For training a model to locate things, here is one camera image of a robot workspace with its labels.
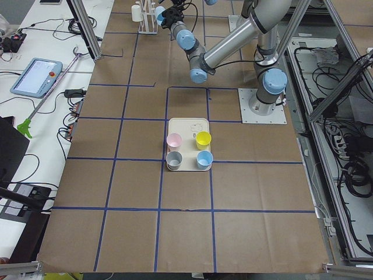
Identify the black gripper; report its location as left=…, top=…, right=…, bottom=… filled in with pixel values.
left=161, top=7, right=184, bottom=29

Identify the light blue cup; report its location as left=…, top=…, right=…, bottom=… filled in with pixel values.
left=196, top=150, right=213, bottom=170
left=154, top=6, right=165, bottom=26

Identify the white green-lined cup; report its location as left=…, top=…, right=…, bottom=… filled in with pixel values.
left=131, top=5, right=143, bottom=22

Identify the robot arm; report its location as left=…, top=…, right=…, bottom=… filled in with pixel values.
left=205, top=0, right=217, bottom=5
left=155, top=1, right=291, bottom=116

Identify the pink cup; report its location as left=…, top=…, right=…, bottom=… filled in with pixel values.
left=166, top=133, right=182, bottom=152

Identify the yellow cup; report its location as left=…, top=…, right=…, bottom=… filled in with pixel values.
left=195, top=131, right=212, bottom=150

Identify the grey cup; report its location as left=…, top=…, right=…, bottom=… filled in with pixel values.
left=166, top=151, right=183, bottom=170

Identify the silver reacher grabber tool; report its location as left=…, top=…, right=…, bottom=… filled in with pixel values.
left=26, top=46, right=83, bottom=122

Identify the cream plastic tray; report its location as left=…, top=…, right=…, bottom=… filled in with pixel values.
left=168, top=118, right=212, bottom=172

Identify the black power adapter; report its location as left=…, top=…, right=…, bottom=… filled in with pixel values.
left=64, top=89, right=86, bottom=98

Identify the blue teach pendant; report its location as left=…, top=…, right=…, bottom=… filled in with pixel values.
left=10, top=58, right=63, bottom=98

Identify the green plastic tool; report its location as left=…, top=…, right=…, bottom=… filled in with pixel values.
left=17, top=118, right=32, bottom=139

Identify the black monitor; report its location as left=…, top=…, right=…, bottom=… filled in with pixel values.
left=1, top=117, right=29, bottom=188

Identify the white wire cup rack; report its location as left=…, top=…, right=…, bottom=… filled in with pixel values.
left=135, top=0, right=158, bottom=34

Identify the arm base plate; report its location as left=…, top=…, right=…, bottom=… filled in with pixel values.
left=238, top=88, right=287, bottom=125
left=228, top=15, right=245, bottom=32

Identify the aluminium frame post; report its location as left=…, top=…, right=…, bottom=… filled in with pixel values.
left=66, top=0, right=102, bottom=61

